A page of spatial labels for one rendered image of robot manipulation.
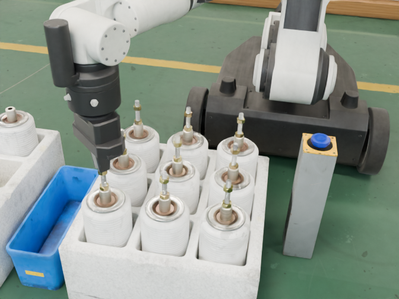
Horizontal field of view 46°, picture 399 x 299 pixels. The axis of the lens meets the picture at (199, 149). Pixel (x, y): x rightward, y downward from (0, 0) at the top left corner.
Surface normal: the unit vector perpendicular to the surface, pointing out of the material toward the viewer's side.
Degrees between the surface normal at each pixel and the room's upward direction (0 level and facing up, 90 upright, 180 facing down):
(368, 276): 0
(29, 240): 88
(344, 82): 0
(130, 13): 92
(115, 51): 90
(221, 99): 45
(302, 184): 90
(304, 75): 63
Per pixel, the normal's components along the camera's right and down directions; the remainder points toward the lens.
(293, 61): -0.12, -0.09
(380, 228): 0.04, -0.81
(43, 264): -0.17, 0.60
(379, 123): -0.07, -0.51
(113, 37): 0.78, 0.38
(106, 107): 0.60, 0.48
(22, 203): 0.98, 0.13
